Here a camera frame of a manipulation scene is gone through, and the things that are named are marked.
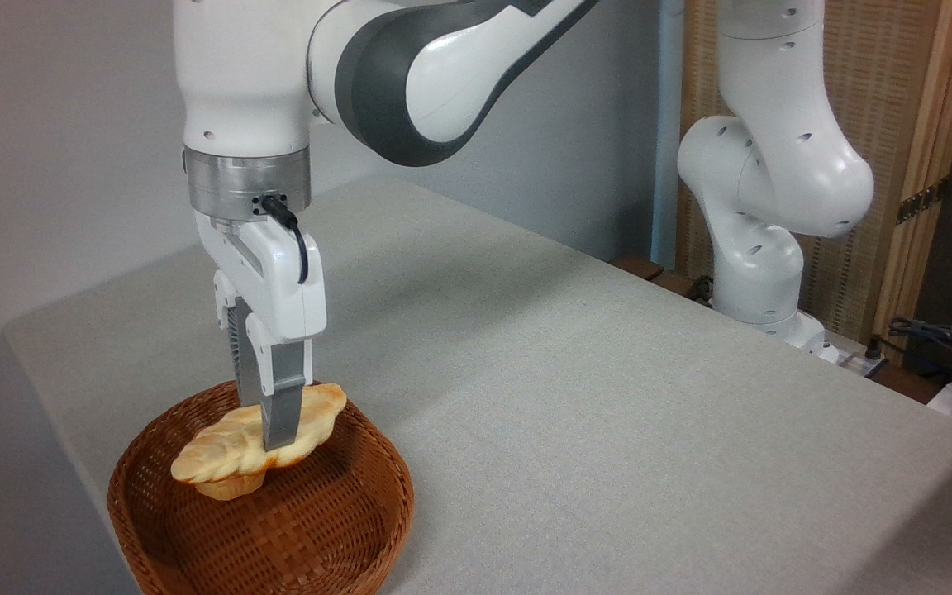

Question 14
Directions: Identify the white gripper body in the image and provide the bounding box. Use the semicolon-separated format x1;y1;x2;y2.
194;212;329;343

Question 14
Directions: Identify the black cable bundle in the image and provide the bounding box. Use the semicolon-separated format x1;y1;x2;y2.
887;316;952;391

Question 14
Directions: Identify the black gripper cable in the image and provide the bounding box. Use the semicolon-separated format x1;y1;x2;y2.
259;194;311;285

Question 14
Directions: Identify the braided long bread loaf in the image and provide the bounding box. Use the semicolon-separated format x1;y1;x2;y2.
169;382;349;486

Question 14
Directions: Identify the metal screen hinge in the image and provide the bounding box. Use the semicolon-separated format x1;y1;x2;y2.
895;177;950;226

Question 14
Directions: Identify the brown wicker basket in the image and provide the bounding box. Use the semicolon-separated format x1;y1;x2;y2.
107;380;416;595

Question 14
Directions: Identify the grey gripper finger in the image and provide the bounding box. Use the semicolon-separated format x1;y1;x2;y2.
245;311;314;453
212;269;264;407

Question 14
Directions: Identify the round orange bread roll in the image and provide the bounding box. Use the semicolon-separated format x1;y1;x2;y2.
193;469;268;502

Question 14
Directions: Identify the grey tablecloth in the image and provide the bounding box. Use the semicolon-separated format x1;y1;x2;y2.
2;175;952;595

